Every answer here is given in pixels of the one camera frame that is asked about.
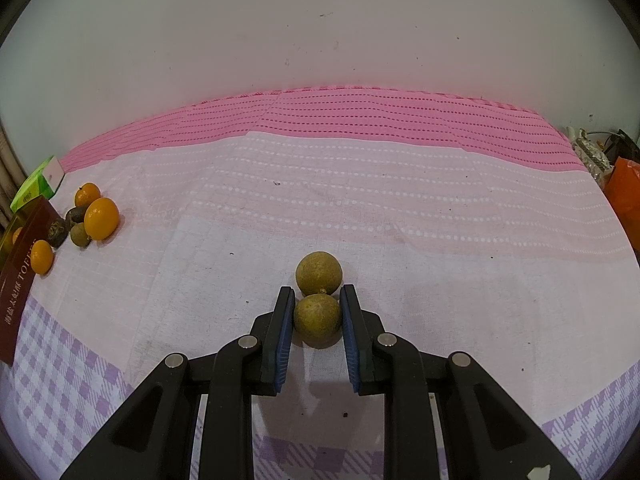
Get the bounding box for orange plastic bag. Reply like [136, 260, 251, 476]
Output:
[602, 156, 640, 251]

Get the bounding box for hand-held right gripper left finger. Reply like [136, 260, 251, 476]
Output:
[60, 286, 297, 480]

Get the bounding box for dark red candy box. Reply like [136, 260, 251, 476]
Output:
[0, 196, 67, 367]

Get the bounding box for white cluttered items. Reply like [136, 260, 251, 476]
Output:
[567, 127, 613, 183]

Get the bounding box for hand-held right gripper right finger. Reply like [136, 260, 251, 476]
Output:
[340, 284, 583, 480]

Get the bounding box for large orange kumquat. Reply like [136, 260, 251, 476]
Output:
[83, 197, 120, 241]

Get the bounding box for beige slatted furniture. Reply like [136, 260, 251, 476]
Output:
[0, 120, 28, 211]

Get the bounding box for round olive-brown fruit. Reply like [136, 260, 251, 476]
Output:
[295, 251, 344, 295]
[293, 292, 343, 348]

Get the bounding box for green and white carton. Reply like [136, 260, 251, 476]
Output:
[10, 156, 66, 213]

